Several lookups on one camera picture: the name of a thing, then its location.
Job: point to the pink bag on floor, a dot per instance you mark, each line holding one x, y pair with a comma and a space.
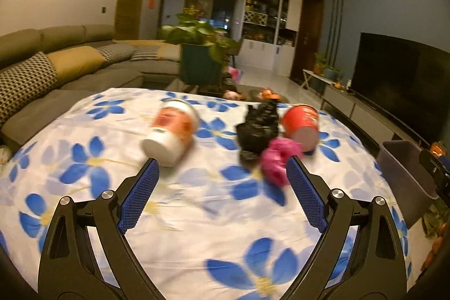
235, 73

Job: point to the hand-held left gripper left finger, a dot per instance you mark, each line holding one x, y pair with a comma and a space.
140, 194

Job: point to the pink pig teapot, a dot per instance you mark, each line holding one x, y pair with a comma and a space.
232, 95

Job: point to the red paper cup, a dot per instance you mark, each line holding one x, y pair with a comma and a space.
302, 126

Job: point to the potted plant in blue pot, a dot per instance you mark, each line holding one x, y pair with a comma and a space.
330, 71

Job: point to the pink plastic bag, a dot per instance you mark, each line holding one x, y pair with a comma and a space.
279, 159

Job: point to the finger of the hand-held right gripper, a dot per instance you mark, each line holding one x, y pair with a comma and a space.
436, 171

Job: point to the plate of oranges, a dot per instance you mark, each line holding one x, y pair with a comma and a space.
269, 95

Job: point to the blue floral tablecloth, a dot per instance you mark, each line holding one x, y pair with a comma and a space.
211, 222

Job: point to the white and orange paper cup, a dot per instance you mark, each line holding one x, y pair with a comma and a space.
172, 133

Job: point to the white display cabinet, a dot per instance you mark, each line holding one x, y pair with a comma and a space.
267, 29

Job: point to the checked cushion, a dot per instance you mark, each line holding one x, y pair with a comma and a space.
24, 82

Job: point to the grey plastic bin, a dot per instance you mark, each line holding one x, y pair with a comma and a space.
407, 177

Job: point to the coffee table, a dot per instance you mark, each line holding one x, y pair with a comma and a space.
211, 89

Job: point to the grey patterned cushion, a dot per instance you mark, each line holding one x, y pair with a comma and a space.
116, 52

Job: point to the potted plant in orange pot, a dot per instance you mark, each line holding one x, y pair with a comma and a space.
319, 64

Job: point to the grey television cabinet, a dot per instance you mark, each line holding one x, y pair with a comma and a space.
355, 106

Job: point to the sofa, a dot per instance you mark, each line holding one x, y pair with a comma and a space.
105, 75

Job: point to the potted plant in green planter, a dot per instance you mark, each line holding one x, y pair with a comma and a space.
200, 64

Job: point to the yellow flowers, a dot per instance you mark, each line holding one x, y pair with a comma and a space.
191, 10

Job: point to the large yellow cushion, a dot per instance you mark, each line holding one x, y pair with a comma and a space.
75, 62

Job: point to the black plastic bag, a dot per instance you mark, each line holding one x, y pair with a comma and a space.
258, 131

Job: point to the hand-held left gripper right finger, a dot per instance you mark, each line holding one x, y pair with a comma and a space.
306, 194

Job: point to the orange teapot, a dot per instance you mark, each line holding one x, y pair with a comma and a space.
336, 85

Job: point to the dark brown door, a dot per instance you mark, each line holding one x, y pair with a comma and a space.
309, 33

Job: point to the striped cushion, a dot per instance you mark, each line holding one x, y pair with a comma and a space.
146, 54

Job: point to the black television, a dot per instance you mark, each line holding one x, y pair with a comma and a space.
397, 75

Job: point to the orange box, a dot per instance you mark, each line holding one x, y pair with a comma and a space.
438, 149

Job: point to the white side table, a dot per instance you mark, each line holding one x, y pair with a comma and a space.
311, 75

